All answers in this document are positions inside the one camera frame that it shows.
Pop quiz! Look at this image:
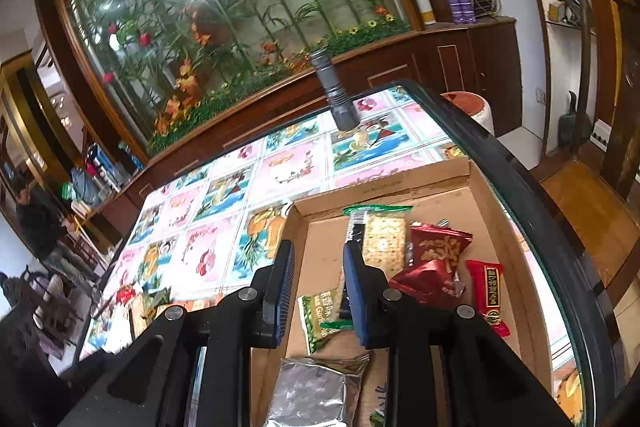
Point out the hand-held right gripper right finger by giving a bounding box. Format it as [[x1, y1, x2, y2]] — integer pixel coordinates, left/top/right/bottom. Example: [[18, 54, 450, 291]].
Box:
[[342, 241, 573, 427]]

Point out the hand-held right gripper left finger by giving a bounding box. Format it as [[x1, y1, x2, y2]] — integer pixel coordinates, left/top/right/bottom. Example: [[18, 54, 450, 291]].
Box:
[[60, 239, 296, 427]]

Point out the green snack packet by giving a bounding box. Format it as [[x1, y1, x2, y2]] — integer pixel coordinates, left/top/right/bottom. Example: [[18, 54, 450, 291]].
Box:
[[297, 289, 353, 355]]

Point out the shallow cardboard box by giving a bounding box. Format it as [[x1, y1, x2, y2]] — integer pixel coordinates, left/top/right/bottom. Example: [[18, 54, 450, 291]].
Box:
[[250, 157, 556, 427]]

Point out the dark red snack packet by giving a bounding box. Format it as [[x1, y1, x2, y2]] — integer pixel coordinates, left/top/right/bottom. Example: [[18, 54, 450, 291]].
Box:
[[389, 259, 466, 310]]

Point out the green-ended cracker packet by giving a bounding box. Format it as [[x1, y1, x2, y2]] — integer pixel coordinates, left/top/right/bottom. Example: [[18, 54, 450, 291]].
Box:
[[342, 204, 413, 280]]

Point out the silver foil packet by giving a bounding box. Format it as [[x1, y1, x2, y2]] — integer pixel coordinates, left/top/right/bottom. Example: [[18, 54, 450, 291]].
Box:
[[262, 352, 371, 427]]

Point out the red gold-print snack packet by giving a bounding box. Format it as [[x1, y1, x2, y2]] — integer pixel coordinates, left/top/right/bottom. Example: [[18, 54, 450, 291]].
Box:
[[407, 223, 473, 280]]

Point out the red candy packet black label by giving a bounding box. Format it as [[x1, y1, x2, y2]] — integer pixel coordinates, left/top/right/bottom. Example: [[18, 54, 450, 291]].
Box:
[[466, 259, 512, 339]]

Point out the green snack wrapper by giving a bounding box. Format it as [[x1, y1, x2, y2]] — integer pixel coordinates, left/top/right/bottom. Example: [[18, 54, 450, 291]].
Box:
[[140, 287, 173, 320]]

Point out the red white snack packet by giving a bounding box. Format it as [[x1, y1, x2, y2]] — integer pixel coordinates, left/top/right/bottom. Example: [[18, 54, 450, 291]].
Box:
[[112, 284, 143, 308]]

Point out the black-rimmed dining table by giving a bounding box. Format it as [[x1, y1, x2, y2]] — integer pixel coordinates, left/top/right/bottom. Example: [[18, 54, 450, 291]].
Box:
[[75, 79, 626, 427]]

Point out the grey flashlight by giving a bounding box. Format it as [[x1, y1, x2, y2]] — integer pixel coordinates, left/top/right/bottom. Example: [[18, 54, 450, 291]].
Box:
[[308, 48, 361, 131]]

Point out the blue white carton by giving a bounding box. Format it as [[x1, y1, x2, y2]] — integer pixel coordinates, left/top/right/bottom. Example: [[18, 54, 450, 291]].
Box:
[[92, 144, 118, 185]]

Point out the pale blue plastic bag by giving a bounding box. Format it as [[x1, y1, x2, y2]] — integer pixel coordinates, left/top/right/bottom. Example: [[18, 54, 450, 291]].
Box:
[[70, 169, 101, 208]]

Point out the red-topped white stool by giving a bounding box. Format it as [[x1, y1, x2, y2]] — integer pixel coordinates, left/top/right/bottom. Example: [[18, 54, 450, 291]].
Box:
[[440, 91, 496, 138]]

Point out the dark wooden armchair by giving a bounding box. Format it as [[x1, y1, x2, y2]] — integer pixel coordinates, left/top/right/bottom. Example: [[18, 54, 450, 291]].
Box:
[[0, 267, 86, 358]]

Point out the wooden chair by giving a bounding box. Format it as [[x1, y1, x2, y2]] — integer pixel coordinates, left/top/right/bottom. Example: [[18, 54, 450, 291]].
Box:
[[530, 0, 640, 303]]

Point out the dark wooden cabinet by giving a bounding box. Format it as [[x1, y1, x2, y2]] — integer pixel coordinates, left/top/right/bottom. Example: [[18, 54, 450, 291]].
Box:
[[110, 14, 523, 228]]

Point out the dark green floor ornament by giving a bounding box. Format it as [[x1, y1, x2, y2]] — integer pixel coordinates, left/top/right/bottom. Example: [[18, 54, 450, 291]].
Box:
[[557, 91, 591, 152]]

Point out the glass-fronted artificial flower display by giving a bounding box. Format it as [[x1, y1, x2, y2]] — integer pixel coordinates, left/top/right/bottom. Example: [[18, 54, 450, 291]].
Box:
[[47, 0, 416, 155]]

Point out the small wall shelf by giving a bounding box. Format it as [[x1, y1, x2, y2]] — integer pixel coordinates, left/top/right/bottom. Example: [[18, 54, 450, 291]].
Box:
[[545, 0, 583, 30]]

